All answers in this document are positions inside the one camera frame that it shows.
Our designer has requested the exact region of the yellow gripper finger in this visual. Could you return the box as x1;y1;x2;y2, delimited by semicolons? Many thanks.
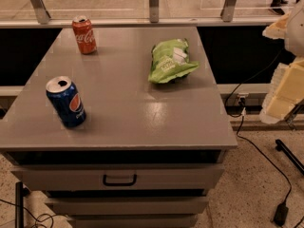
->
262;12;290;40
259;58;304;124

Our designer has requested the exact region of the green rice chip bag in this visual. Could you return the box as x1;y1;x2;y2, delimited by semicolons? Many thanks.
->
148;39;200;84

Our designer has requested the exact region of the red coke can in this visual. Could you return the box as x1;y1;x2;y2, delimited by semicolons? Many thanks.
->
72;15;97;54

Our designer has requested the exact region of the blue pepsi can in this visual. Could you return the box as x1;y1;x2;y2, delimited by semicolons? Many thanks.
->
46;76;86;128

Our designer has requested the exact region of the black stand leg right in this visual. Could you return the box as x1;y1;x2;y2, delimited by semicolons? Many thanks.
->
275;139;304;175

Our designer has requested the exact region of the black stand leg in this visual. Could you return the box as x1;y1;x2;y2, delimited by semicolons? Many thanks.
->
15;181;24;228
275;139;304;175

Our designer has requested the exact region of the black power adapter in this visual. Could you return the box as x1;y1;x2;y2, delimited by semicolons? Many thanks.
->
274;202;289;226

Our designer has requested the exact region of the grey drawer cabinet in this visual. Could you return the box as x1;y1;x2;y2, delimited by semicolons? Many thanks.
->
0;27;237;228

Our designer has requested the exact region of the metal window railing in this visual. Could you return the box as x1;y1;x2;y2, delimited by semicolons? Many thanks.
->
0;0;278;28

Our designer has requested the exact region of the black stand leg left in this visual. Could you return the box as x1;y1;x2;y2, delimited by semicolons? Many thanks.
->
15;181;24;228

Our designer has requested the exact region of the black power cable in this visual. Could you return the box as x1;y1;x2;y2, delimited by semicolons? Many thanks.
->
223;47;293;204

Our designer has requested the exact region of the black drawer handle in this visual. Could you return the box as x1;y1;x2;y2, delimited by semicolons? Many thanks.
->
102;174;138;187

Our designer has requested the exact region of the black floor cable left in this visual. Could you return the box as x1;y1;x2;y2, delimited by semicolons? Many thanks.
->
0;199;61;228

